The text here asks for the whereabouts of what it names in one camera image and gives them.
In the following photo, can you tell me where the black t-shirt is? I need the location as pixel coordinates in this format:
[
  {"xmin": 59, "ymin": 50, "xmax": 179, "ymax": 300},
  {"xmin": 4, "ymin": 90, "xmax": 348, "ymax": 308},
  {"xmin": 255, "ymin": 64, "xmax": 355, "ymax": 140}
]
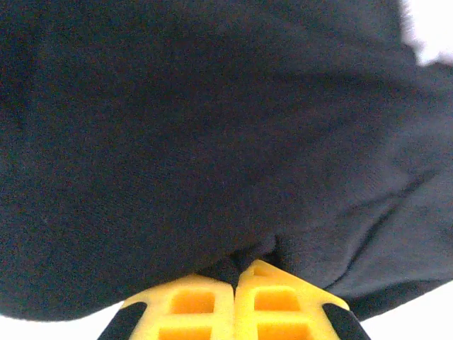
[{"xmin": 0, "ymin": 0, "xmax": 453, "ymax": 322}]

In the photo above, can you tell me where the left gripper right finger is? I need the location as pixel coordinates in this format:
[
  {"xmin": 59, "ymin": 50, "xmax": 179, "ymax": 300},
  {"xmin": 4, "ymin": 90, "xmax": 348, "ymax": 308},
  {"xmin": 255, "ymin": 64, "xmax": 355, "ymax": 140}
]
[{"xmin": 234, "ymin": 259, "xmax": 372, "ymax": 340}]

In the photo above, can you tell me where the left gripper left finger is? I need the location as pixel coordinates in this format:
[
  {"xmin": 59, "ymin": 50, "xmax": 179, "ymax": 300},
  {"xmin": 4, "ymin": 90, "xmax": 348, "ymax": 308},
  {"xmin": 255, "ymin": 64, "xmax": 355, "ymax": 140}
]
[{"xmin": 97, "ymin": 273, "xmax": 235, "ymax": 340}]

